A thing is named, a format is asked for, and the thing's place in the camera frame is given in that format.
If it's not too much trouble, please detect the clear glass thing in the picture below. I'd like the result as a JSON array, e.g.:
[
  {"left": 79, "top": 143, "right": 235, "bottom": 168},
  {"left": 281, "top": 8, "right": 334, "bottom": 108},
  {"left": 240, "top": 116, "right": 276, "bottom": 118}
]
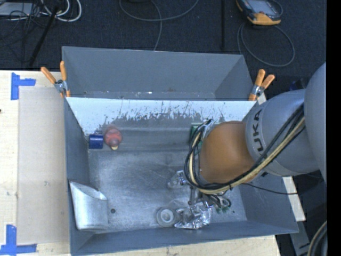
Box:
[
  {"left": 174, "top": 205, "right": 213, "bottom": 230},
  {"left": 167, "top": 170, "right": 191, "bottom": 189}
]

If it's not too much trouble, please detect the green block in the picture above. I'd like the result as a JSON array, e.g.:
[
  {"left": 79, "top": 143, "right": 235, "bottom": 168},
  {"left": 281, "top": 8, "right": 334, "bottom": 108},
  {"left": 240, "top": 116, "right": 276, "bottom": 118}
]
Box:
[{"left": 190, "top": 125, "right": 201, "bottom": 143}]

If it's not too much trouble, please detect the grey metal bin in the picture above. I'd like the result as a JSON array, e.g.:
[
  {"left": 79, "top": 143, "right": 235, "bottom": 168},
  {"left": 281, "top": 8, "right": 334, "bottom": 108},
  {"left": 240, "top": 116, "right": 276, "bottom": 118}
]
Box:
[{"left": 61, "top": 46, "right": 299, "bottom": 256}]

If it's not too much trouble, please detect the red toy fruit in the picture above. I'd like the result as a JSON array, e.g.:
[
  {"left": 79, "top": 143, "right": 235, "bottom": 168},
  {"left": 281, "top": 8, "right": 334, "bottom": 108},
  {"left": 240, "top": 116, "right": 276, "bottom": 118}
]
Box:
[{"left": 103, "top": 125, "right": 123, "bottom": 151}]

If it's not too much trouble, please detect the pale wood board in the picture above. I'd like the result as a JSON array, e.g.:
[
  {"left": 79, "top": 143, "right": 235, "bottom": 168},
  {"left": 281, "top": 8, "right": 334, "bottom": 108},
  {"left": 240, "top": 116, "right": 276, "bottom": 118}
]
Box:
[{"left": 16, "top": 86, "right": 70, "bottom": 246}]

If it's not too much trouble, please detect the grey tape ring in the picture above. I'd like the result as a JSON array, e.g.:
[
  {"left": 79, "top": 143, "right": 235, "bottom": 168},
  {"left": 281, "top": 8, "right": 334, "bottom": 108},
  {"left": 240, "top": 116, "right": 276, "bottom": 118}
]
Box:
[{"left": 156, "top": 206, "right": 176, "bottom": 227}]

